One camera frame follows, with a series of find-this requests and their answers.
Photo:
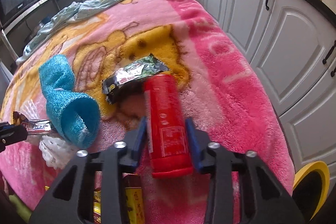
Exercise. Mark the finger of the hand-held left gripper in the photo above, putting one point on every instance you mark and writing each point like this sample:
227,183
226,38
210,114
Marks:
14,134

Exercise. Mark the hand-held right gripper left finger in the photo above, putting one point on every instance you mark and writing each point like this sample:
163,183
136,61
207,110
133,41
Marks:
140,134

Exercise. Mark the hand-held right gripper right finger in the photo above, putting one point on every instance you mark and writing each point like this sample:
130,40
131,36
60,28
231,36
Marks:
191,140

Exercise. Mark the brown snack bar wrapper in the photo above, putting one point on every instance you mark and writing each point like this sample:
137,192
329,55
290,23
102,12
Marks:
36,125

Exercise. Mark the red cylindrical can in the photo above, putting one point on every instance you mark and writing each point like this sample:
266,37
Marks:
165,108

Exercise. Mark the yellow rim trash bin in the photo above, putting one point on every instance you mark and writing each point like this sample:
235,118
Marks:
317,165

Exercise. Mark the white foam fruit net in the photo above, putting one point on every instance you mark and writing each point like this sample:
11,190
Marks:
53,150

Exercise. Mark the black green snack wrapper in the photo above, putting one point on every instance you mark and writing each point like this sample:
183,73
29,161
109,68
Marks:
131,74

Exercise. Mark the pink printed blanket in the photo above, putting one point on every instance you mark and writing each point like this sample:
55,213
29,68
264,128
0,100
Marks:
223,82

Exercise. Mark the yellow red printed box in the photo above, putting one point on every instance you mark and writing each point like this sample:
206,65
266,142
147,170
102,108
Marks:
135,203

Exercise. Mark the light blue cloth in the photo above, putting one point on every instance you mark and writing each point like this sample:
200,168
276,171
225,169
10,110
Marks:
92,3

